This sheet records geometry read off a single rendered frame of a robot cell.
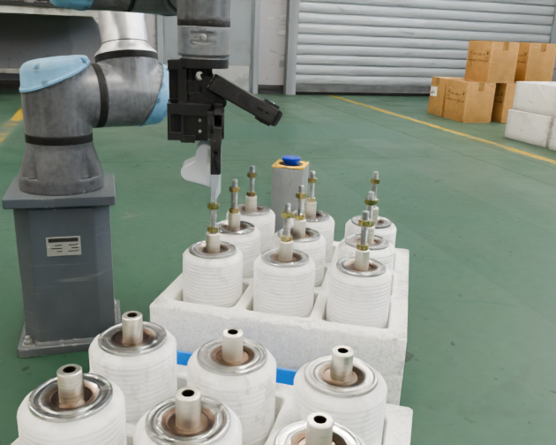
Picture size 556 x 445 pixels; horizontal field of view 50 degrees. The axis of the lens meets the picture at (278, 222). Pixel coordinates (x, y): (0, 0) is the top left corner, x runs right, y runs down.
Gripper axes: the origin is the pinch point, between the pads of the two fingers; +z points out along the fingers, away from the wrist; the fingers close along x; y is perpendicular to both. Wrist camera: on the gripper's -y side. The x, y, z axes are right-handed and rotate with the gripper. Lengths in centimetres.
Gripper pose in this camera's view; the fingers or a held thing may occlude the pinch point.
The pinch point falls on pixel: (217, 192)
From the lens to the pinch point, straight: 91.9
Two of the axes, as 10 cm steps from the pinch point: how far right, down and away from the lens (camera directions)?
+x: 0.8, 3.0, -9.5
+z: -0.4, 9.5, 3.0
